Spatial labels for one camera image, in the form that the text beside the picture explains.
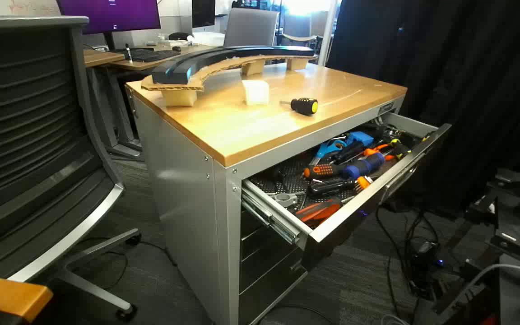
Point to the small white block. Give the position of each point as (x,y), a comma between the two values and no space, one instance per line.
(255,91)

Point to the black monitor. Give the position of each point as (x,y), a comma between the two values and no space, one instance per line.
(203,12)

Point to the grey tool cabinet wooden top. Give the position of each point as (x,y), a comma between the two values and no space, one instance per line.
(188,199)

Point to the black metal stand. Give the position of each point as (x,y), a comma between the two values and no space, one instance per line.
(513,236)

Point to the grey metal tool drawer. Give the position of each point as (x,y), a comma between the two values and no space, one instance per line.
(344,217)

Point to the wooden office desk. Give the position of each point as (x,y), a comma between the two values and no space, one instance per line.
(100,59)

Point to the black keyboard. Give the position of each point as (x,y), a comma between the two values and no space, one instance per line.
(152,55)

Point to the orange wooden board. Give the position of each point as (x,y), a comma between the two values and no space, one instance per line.
(4,297)

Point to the blue hand tool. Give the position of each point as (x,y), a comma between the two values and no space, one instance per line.
(338,147)

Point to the curved black wooden riser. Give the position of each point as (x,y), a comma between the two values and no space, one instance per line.
(212,60)

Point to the purple screen monitor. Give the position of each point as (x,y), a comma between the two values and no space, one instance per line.
(109,13)

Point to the black and yellow mug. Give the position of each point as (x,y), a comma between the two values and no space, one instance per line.
(304,106)

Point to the black curtain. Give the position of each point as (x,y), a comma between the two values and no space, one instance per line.
(452,78)

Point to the grey mesh office chair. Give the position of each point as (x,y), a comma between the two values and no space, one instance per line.
(26,120)

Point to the orange black screwdriver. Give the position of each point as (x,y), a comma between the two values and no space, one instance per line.
(376,149)

